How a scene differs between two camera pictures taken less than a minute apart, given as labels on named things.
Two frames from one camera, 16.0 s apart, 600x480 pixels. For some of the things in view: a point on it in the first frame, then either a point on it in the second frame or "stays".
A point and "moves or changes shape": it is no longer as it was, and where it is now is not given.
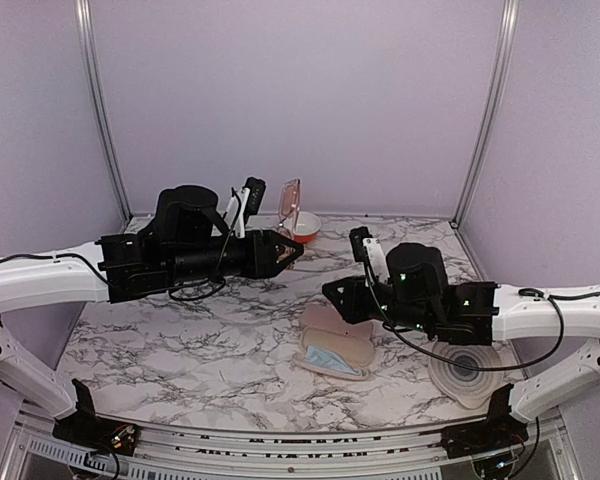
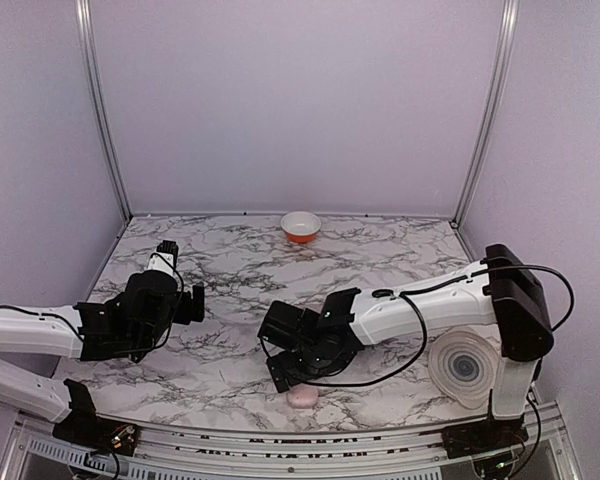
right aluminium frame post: x=505 y=42 stays
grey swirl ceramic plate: x=472 y=388 stays
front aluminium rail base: x=33 y=452 stays
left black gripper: x=262 y=259 to x=197 y=313
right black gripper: x=352 y=309 to x=293 y=376
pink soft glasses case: x=331 y=346 moves or changes shape
